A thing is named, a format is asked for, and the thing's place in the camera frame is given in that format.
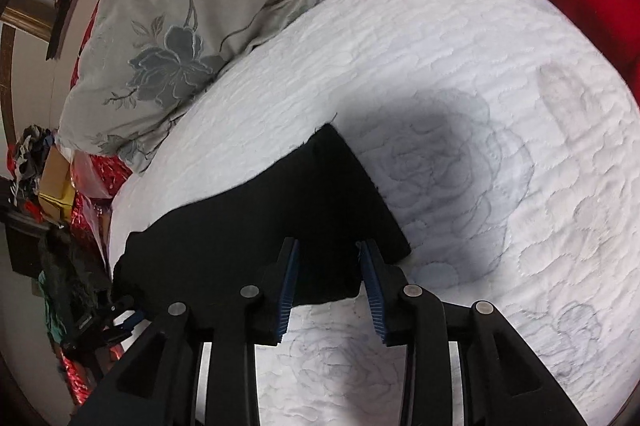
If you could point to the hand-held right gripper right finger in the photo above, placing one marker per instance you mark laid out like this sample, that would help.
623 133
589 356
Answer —
372 291

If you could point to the black pants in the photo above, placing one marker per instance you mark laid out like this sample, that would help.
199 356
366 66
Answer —
300 196

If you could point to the dark window sill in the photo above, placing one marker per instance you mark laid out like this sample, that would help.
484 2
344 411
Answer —
62 21

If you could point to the pile of mixed clothes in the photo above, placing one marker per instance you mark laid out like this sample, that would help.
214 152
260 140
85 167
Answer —
30 156

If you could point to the dark green jacket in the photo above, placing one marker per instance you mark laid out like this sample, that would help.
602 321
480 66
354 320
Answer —
70 271

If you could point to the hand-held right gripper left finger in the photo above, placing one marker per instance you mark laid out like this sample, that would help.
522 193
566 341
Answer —
289 286

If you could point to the brown cardboard box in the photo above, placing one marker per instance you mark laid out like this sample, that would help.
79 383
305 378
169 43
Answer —
56 176

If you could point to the white quilted bed cover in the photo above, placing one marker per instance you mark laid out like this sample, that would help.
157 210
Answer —
450 56

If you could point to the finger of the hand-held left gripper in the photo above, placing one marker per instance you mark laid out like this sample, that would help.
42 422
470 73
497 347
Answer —
120 303
132 317

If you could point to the yellow box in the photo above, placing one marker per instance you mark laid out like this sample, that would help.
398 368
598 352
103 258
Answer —
57 206

